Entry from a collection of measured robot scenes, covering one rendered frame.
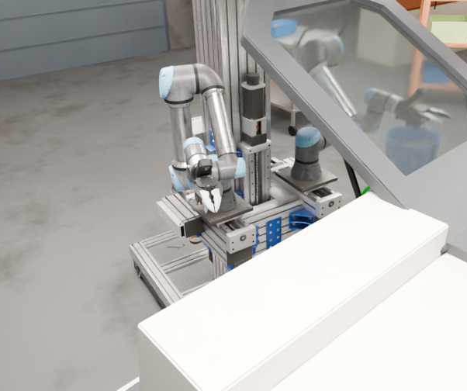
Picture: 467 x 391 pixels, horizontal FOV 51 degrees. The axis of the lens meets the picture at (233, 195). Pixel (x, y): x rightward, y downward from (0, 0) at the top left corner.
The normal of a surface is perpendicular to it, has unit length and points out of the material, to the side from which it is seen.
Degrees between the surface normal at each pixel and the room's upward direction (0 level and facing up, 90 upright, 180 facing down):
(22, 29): 90
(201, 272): 0
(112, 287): 0
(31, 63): 90
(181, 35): 90
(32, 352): 0
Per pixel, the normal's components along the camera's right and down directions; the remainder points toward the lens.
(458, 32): -0.25, 0.50
